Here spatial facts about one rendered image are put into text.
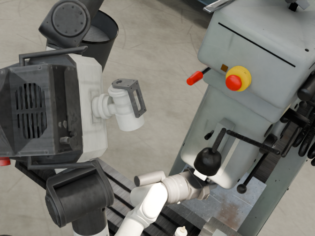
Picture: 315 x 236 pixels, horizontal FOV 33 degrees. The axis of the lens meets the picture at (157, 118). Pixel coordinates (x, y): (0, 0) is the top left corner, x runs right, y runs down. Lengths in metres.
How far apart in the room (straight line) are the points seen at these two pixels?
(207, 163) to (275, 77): 0.33
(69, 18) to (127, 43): 3.53
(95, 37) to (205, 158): 2.39
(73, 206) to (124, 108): 0.26
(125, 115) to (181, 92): 3.14
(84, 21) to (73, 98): 0.18
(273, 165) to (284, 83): 0.87
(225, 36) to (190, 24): 4.20
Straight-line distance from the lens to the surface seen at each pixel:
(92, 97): 1.31
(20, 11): 4.85
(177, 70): 4.65
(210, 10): 1.23
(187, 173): 1.74
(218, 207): 2.19
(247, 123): 1.50
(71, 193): 1.30
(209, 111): 1.54
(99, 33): 3.79
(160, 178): 1.66
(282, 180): 2.12
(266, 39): 1.25
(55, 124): 1.16
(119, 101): 1.27
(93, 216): 1.34
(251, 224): 2.30
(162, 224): 2.03
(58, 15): 1.26
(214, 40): 1.30
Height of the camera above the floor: 2.39
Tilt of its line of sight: 36 degrees down
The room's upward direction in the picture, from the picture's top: 21 degrees clockwise
